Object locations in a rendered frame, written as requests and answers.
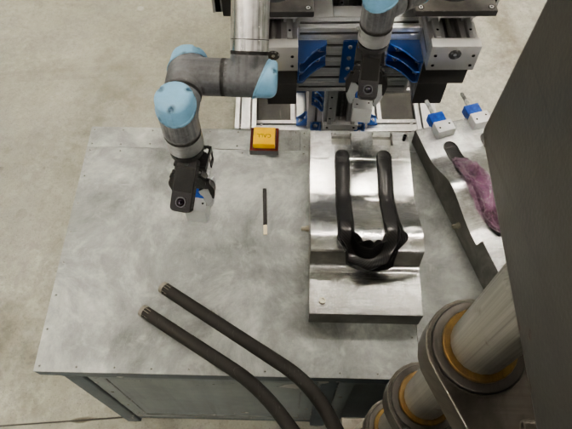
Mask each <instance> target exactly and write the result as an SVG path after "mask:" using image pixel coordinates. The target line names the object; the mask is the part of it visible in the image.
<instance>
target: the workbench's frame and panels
mask: <svg viewBox="0 0 572 429"><path fill-rule="evenodd" d="M36 373H38V374H40V375H63V376H65V377H66V378H67V379H69V380H70V381H72V382H73V383H75V384H76V385H78V386H79V387H81V388H82V389H84V391H86V392H87V393H89V394H90V395H92V396H93V397H94V398H96V399H98V400H99V401H100V402H102V403H103V404H104V405H106V406H107V407H108V408H110V409H112V410H113V411H114V412H116V413H117V414H119V415H121V416H122V417H123V418H124V419H125V420H127V421H141V420H142V418H171V419H206V420H275V419H274V418H273V417H272V415H271V414H270V413H269V412H268V410H267V409H266V408H265V407H264V406H263V404H262V403H261V402H260V401H259V400H258V399H257V398H256V397H255V396H254V395H253V394H252V393H251V392H250V391H249V390H247V389H246V388H245V387H244V386H243V385H241V384H240V383H239V382H238V381H236V380H235V379H233V378H232V377H231V376H217V375H144V374H107V373H70V372H36ZM255 378H257V379H258V380H259V381H260V382H261V383H262V384H263V385H264V386H265V387H266V388H267V389H269V391H270V392H271V393H272V394H273V395H274V396H275V397H276V398H277V399H278V401H279V402H280V403H281V404H282V405H283V406H284V408H286V410H287V411H288V412H289V414H290V415H291V417H292V418H293V419H294V421H310V426H323V425H324V423H323V420H322V418H321V416H320V414H319V413H318V411H317V410H316V408H315V407H314V405H313V404H312V402H311V401H310V399H309V398H308V397H307V396H306V394H305V393H304V392H303V391H302V390H301V389H300V388H299V387H298V386H297V385H296V384H295V383H294V382H293V381H291V380H290V379H289V378H288V377H255ZM311 379H312V380H313V381H314V382H315V384H316V385H317V386H318V387H319V388H320V390H321V391H322V392H323V394H324V395H325V396H326V398H327V399H328V400H329V402H330V403H331V405H332V407H333V409H334V410H335V413H336V414H337V416H338V418H339V420H340V419H341V417H354V418H365V415H366V414H367V413H368V412H369V410H370V409H371V407H372V406H373V405H374V404H376V403H377V402H378V401H380V400H382V399H383V393H384V391H385V388H386V385H387V383H388V382H389V380H365V379H328V378H311Z"/></svg>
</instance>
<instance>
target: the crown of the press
mask: <svg viewBox="0 0 572 429"><path fill-rule="evenodd" d="M483 141H484V145H485V151H486V155H487V160H488V165H489V173H490V178H491V183H492V187H493V193H494V197H495V206H496V210H497V215H498V220H499V225H500V234H501V238H502V242H503V248H504V252H505V257H506V266H507V270H508V275H509V280H510V284H511V290H512V298H513V303H514V307H515V312H516V317H517V322H518V331H519V335H520V340H521V345H522V349H523V358H524V363H525V368H526V372H527V377H528V382H529V390H530V396H531V400H532V405H533V410H534V414H535V423H536V428H537V429H572V0H547V1H546V4H545V6H544V8H543V9H542V11H541V14H540V16H539V18H538V20H537V21H536V23H535V26H534V28H533V30H532V32H531V33H530V35H529V38H528V40H527V43H526V44H525V46H524V48H523V51H522V53H521V54H520V56H519V58H518V61H517V63H516V65H515V66H514V68H513V70H512V73H511V75H510V77H509V78H508V80H507V82H506V86H505V88H504V89H503V91H502V93H501V95H500V98H499V99H498V101H497V103H496V105H495V108H494V110H493V111H492V113H491V115H490V117H489V120H488V122H487V123H486V125H485V127H484V130H483Z"/></svg>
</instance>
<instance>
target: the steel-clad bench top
mask: <svg viewBox="0 0 572 429"><path fill-rule="evenodd" d="M201 130H202V132H203V140H204V145H205V146H212V151H213V155H214V162H213V166H212V168H210V164H209V166H208V170H210V176H209V178H210V179H211V178H212V177H213V176H214V177H215V179H216V184H215V187H216V188H215V200H214V204H213V206H212V207H210V210H211V211H210V215H209V220H208V223H202V222H196V221H190V220H187V218H186V214H185V213H182V212H177V211H173V210H172V209H171V208H170V201H171V195H172V190H171V188H170V187H169V176H170V173H171V172H172V169H174V159H173V158H172V157H171V155H170V153H169V150H168V147H167V144H166V141H165V139H164V137H163V131H162V129H161V128H133V127H92V129H91V132H90V136H89V142H88V145H87V150H86V153H85V157H84V160H83V166H82V171H81V174H80V178H79V182H78V185H77V192H76V196H75V199H74V203H73V206H72V210H71V217H70V220H69V224H68V227H67V231H66V238H65V242H64V245H63V249H62V252H61V256H60V263H59V266H58V270H57V273H56V277H55V281H54V287H53V291H52V295H51V298H50V302H49V309H48V312H47V316H46V319H45V324H44V327H43V333H42V337H41V340H40V345H39V348H38V352H37V358H36V362H35V365H34V370H33V371H34V372H70V373H107V374H144V375H217V376H230V375H228V374H226V373H225V372H223V371H222V370H220V369H218V368H217V367H215V366H214V365H213V364H212V363H210V362H208V361H207V360H205V359H204V358H202V357H200V356H199V355H197V354H196V353H195V352H193V351H191V350H190V349H188V348H187V347H185V346H183V345H182V344H181V343H179V342H178V341H177V340H175V339H173V338H172V337H170V336H169V335H167V334H165V333H164V332H163V331H162V330H160V329H158V328H157V327H155V326H154V325H152V324H150V323H148V322H147V321H146V320H145V319H143V318H142V317H140V316H139V315H138V311H139V309H140V308H141V307H142V306H143V305H147V306H149V307H150V308H151V309H153V310H154V311H156V312H158V313H159V314H161V315H162V316H164V317H166V318H167V319H168V320H170V321H171V322H173V323H175V324H177V325H178V326H180V327H181V328H183V329H184V330H185V331H187V332H189V333H190V334H192V335H194V336H195V337H197V338H198V339H199V340H201V341H203V342H204V343H206V344H207V345H209V346H211V347H212V348H214V349H215V350H216V351H218V352H220V353H221V354H223V355H224V356H226V357H228V358H230V359H231V360H232V361H233V362H235V363H237V364H238V365H240V366H241V367H243V368H244V369H246V370H247V371H248V372H250V374H252V375H253V376H254V377H287V376H285V375H283V374H282V373H281V372H279V371H278V370H276V369H274V368H273V367H272V366H271V365H269V364H267V363H265V362H264V361H262V360H261V359H259V358H258V357H256V356H255V355H254V354H252V353H251V352H249V351H247V350H246V349H244V348H243V347H241V346H240V345H239V344H237V343H236V342H234V341H233V340H231V339H229V338H228V337H226V336H225V335H223V334H222V333H220V332H219V331H217V330H216V329H214V328H212V327H211V326H209V325H208V324H206V323H205V322H204V321H202V320H201V319H199V318H198V317H196V316H194V315H193V314H191V313H190V312H189V311H187V310H186V309H184V308H183V307H181V306H179V305H177V304H176V303H174V302H173V301H172V300H170V299H169V298H167V297H166V296H164V295H162V294H161V293H159V292H158V287H159V285H160V284H161V283H163V282H167V283H169V284H170V285H172V286H173V287H175V288H176V289H178V290H179V291H181V292H182V293H184V294H185V295H188V296H189V297H191V298H192V299H194V300H195V301H196V302H198V303H200V304H201V305H203V306H205V307H206V308H208V309H209V310H210V311H212V312H214V313H215V314H217V315H218V316H220V317H222V318H224V319H225V320H226V321H227V322H229V323H231V324H232V325H234V326H236V327H237V328H239V329H241V330H242V331H243V332H245V333H246V334H248V335H250V336H251V337H253V338H254V339H256V340H258V341H259V342H260V343H262V344H263V345H265V346H267V347H269V348H270V349H272V350H273V351H274V352H276V353H277V354H279V355H281V356H282V357H284V358H286V359H287V360H289V361H290V362H291V363H293V364H294V365H295V366H297V367H298V368H299V369H301V370H302V371H303V372H304V373H305V374H306V375H308V376H309V377H310V378H328V379H365V380H390V379H391V378H392V376H393V375H394V374H395V372H396V371H397V370H399V369H400V368H401V367H403V366H404V365H406V364H409V363H415V362H419V361H418V343H419V340H420V336H421V333H422V332H423V330H424V329H425V328H426V326H427V325H428V324H429V322H430V321H431V319H432V317H433V316H434V315H435V313H436V312H437V311H438V310H439V309H441V308H442V307H443V306H445V305H446V304H449V303H451V302H453V301H456V300H464V299H474V300H476V299H477V298H478V297H479V295H480V294H481V293H482V292H483V287H482V285H481V283H480V282H479V280H478V277H477V275H476V273H475V271H474V269H473V267H472V264H471V262H470V261H469V259H468V257H467V255H466V252H465V250H464V249H463V247H462V245H461V243H460V240H459V238H458V236H457V234H456V232H455V229H452V227H451V226H452V224H451V222H450V220H449V217H448V216H447V214H446V212H445V210H444V208H443V205H442V203H441V201H440V199H439V197H438V195H437V193H436V191H435V189H434V187H433V185H432V183H431V181H430V179H429V177H428V174H427V172H426V170H425V168H424V166H423V164H422V162H421V160H420V158H419V156H418V154H417V152H416V150H415V148H414V146H413V144H412V139H413V137H414V134H415V133H414V132H408V137H409V152H410V163H411V173H412V182H413V192H414V200H415V207H416V209H417V213H418V215H419V218H420V223H421V226H422V231H423V237H424V247H425V253H424V255H423V258H422V260H421V263H420V290H421V299H422V307H423V318H422V319H421V320H420V322H419V324H393V323H316V322H308V256H309V232H306V231H302V230H301V227H302V226H309V142H310V130H279V145H278V155H250V154H249V145H250V132H251V129H201ZM263 188H266V211H267V235H263ZM416 332H417V333H416ZM417 341H418V342H417Z"/></svg>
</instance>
